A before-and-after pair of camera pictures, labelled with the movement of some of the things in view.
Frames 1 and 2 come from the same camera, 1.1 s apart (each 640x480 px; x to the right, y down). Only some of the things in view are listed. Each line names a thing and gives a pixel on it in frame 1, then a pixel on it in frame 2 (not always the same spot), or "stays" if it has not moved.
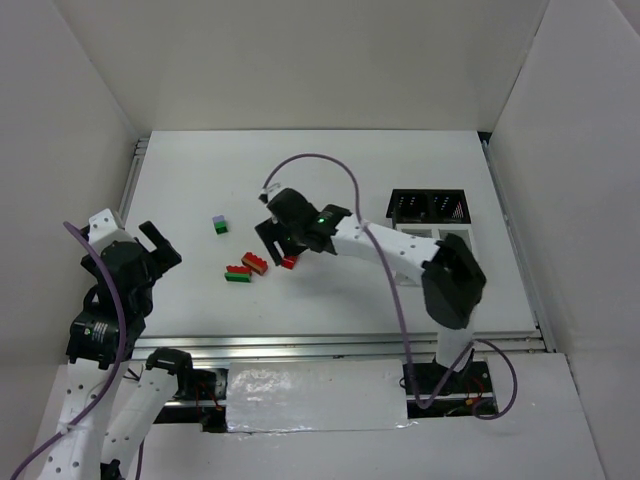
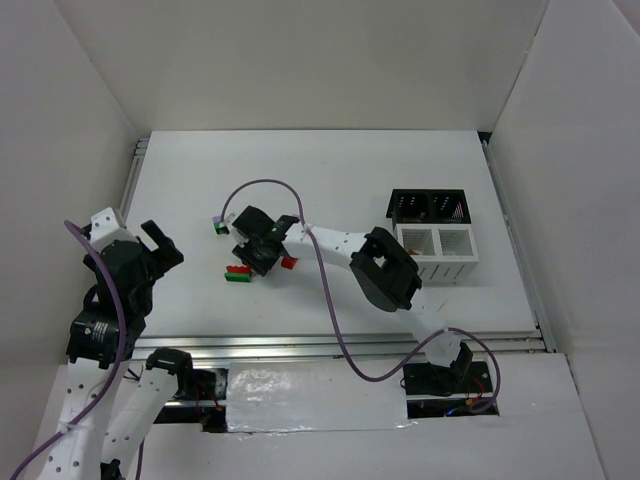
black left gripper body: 158,248 stays
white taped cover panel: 316,396 stays
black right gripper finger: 270,232 -> 245,257
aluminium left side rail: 139,152 stays
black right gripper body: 276,240 -> 248,237
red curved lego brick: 289,261 stays
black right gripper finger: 292,248 -> 265,264
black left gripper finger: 165,257 stays
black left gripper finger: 141,245 stays
